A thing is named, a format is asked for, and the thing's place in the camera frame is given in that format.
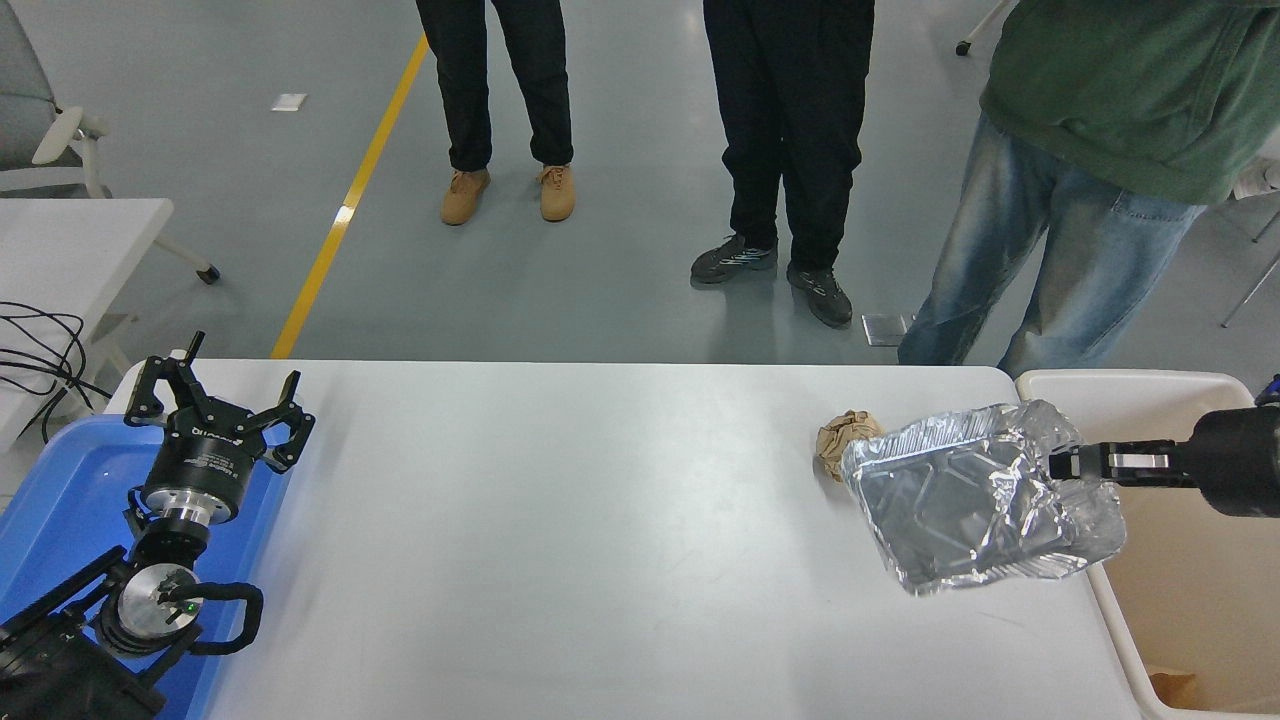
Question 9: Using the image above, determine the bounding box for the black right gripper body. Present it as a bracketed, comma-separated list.
[1188, 405, 1280, 519]

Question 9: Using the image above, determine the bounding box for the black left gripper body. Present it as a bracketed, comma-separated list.
[138, 412, 267, 511]

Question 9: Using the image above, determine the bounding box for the silver foil tray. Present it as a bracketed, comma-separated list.
[840, 400, 1128, 598]

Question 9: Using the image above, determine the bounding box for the blue plastic tray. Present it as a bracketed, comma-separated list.
[0, 413, 296, 720]

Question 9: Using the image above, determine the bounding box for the large pale plastic bin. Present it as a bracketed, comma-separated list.
[1015, 370, 1280, 720]

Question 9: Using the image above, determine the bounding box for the grey metal chair leg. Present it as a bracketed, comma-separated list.
[1220, 205, 1280, 328]

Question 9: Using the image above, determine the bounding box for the white side table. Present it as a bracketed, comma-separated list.
[0, 198, 173, 456]

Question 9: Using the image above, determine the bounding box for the crumpled tan paper ball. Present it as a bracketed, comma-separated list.
[815, 409, 886, 483]

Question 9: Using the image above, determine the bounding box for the grey office chair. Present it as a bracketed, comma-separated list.
[0, 0, 219, 286]

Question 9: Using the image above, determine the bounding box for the person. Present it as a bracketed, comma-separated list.
[897, 0, 1280, 379]
[689, 0, 876, 329]
[415, 0, 577, 226]

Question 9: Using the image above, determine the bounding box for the white chair leg with castor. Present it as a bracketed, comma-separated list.
[955, 0, 1021, 56]

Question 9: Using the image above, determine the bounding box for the black cable bundle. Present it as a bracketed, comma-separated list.
[0, 300, 113, 446]

